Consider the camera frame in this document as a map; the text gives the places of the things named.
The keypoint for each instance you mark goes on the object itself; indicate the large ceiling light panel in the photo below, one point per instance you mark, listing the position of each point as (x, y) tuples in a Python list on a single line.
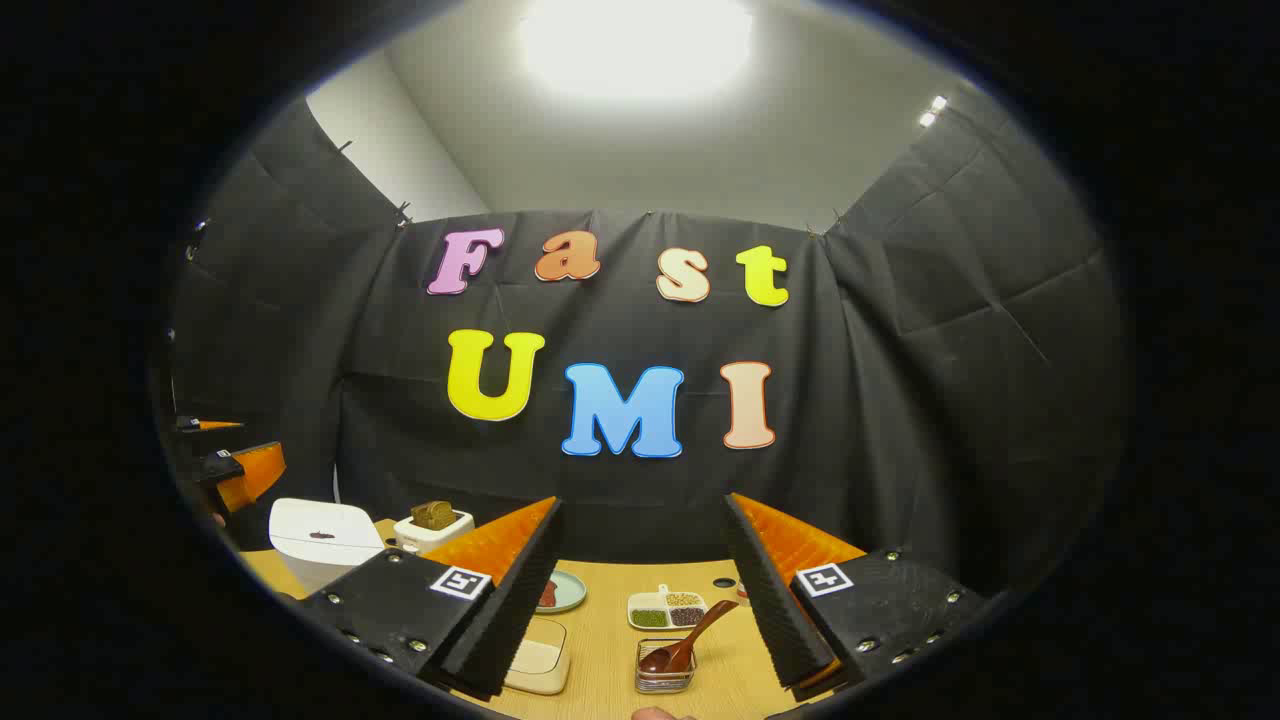
[(635, 45)]

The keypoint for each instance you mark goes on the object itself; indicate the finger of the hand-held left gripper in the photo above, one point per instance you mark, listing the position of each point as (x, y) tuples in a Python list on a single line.
[(250, 475), (215, 425)]

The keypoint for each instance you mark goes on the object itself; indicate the white divided grain dish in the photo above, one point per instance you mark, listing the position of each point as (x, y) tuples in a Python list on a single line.
[(665, 608)]

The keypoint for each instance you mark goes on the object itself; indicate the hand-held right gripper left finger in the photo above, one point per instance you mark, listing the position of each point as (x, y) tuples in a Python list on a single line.
[(510, 610)]

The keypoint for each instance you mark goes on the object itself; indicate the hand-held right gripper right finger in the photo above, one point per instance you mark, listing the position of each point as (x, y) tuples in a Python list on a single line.
[(770, 600)]

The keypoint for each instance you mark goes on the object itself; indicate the cream square box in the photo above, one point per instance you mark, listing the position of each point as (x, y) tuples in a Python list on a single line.
[(540, 658)]

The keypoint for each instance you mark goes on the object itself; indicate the white rice cooker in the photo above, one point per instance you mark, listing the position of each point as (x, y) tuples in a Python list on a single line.
[(325, 545)]

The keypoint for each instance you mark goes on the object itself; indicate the brown bread slice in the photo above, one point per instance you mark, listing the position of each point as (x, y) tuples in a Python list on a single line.
[(433, 514)]

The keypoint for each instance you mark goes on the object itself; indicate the small ceiling light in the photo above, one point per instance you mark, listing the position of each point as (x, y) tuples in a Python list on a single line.
[(932, 110)]

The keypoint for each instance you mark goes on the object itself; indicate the clear glass chopstick holder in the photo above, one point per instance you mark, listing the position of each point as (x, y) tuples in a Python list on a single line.
[(665, 680)]

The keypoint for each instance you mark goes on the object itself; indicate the white toaster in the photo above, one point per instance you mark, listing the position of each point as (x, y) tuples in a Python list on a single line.
[(430, 535)]

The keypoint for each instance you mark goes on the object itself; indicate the red meat slice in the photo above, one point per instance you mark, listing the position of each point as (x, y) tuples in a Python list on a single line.
[(547, 594)]

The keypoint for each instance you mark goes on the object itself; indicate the pale green plate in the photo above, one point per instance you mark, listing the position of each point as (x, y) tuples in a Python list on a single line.
[(570, 592)]

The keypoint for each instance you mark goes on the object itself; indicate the brown wooden spoon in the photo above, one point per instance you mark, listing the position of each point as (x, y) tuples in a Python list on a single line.
[(680, 645)]

